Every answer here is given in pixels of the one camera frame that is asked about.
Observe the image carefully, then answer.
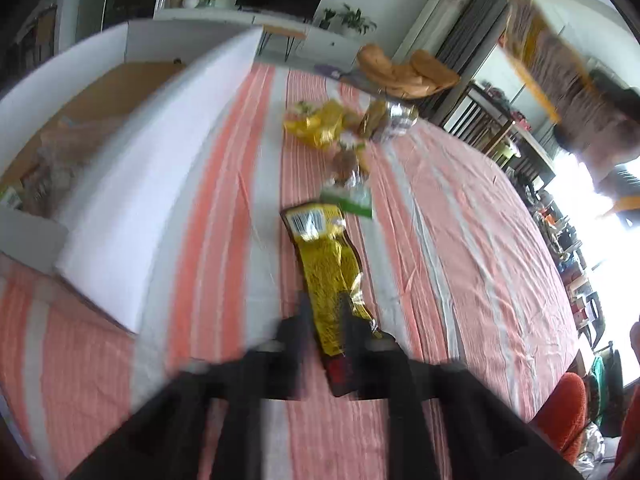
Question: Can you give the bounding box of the red yellow snack bag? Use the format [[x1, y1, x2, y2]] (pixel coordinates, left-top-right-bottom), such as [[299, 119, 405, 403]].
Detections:
[[280, 202, 383, 398]]

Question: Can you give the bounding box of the green white wafer pack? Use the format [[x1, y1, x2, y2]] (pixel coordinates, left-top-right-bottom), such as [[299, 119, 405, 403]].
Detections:
[[320, 183, 373, 219]]

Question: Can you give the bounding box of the clear bun pack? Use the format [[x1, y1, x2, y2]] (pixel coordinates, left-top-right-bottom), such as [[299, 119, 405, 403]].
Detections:
[[331, 143, 370, 188]]

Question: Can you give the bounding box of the yellow snack packet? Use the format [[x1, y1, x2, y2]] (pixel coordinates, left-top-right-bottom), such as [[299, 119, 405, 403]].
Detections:
[[283, 99, 363, 151]]

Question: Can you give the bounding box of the green white snack pack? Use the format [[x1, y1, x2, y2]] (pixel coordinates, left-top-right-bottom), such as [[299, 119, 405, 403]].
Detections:
[[0, 186, 23, 209]]

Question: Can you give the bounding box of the clear bag of bread slices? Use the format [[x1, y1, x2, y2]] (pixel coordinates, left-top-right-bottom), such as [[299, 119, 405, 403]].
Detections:
[[21, 115, 127, 218]]

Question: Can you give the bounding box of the orange sausage snack bag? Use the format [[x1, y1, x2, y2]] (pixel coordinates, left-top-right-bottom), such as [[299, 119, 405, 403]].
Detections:
[[504, 0, 639, 223]]

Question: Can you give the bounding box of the dark wooden chair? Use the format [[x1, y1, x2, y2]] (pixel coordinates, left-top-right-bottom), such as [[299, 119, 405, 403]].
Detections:
[[440, 81, 515, 156]]

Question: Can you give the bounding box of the white cardboard box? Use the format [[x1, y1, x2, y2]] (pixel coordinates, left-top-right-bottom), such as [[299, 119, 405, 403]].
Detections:
[[1, 20, 262, 333]]

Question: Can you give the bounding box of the orange lounge chair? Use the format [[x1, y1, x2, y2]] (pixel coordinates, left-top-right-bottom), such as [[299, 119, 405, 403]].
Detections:
[[342, 44, 460, 101]]

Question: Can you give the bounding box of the white tv cabinet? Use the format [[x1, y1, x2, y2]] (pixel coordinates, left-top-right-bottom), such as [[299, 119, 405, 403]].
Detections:
[[152, 6, 371, 74]]

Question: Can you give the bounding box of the wooden bench stool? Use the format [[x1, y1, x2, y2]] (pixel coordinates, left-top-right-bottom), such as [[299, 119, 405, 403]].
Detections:
[[257, 25, 307, 62]]

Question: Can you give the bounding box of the green potted plant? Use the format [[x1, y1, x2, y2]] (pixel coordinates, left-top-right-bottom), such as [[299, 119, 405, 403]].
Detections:
[[337, 3, 378, 38]]

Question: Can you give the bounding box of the small potted plant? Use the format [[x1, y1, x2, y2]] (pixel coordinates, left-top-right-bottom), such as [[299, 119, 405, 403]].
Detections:
[[318, 8, 336, 30]]

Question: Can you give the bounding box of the white round vase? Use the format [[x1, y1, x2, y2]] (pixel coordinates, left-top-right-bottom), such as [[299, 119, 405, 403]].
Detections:
[[181, 0, 200, 9]]

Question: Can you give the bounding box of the white standing air conditioner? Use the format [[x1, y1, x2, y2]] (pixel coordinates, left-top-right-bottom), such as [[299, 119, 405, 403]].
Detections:
[[392, 0, 470, 63]]

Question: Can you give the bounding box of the grey curtain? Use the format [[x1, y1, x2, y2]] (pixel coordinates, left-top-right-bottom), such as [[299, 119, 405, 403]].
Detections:
[[418, 0, 508, 124]]

